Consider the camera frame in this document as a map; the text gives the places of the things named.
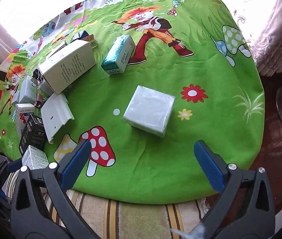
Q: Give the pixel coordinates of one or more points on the sheer lace curtain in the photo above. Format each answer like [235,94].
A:
[275,42]

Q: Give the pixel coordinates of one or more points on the white box grey print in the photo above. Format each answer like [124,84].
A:
[35,158]

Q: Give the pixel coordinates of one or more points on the white plastic bracket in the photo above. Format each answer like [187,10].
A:
[56,114]

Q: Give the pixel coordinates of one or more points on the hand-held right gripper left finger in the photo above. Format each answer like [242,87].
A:
[77,161]

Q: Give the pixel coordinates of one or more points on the striped beige rug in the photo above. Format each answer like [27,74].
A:
[136,219]

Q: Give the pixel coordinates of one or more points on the black box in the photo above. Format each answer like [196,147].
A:
[32,132]

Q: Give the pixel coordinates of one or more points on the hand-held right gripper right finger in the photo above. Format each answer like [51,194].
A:
[209,164]

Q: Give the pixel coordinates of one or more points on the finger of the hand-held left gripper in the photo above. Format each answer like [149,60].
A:
[6,166]

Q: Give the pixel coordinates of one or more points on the large white box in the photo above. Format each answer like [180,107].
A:
[68,64]

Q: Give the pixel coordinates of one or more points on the teal and white box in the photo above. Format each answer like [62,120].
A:
[121,54]

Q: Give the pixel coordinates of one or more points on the green cartoon printed blanket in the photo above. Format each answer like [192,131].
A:
[155,166]

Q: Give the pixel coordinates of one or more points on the white box red print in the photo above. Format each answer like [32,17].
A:
[22,119]

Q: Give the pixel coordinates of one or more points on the white tissue pack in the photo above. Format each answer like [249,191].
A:
[148,109]

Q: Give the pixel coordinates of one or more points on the small brown clip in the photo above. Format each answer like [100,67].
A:
[39,100]

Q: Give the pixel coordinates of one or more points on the plain white box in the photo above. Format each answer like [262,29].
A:
[28,89]

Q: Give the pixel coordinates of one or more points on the white and dark blue box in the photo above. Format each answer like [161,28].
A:
[79,36]

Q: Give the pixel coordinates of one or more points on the small white box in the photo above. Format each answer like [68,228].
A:
[16,98]

